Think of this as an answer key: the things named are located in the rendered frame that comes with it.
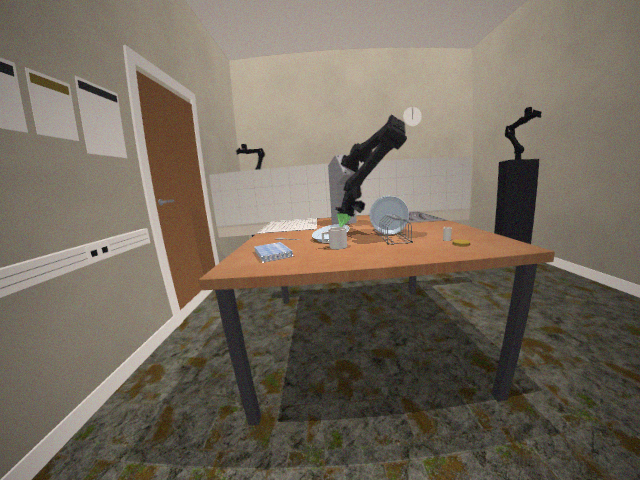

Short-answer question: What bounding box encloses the white ribbed draining mat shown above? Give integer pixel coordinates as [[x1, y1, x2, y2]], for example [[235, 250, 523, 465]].
[[257, 218, 317, 234]]

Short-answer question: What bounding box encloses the blue checkered towel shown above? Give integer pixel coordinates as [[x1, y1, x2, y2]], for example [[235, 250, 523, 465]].
[[254, 242, 293, 263]]

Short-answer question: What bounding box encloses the white tiled wall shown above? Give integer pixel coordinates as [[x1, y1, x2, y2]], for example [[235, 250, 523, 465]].
[[209, 157, 472, 237]]

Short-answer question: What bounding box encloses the white mug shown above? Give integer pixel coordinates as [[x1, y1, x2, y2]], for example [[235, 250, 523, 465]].
[[321, 227, 347, 249]]

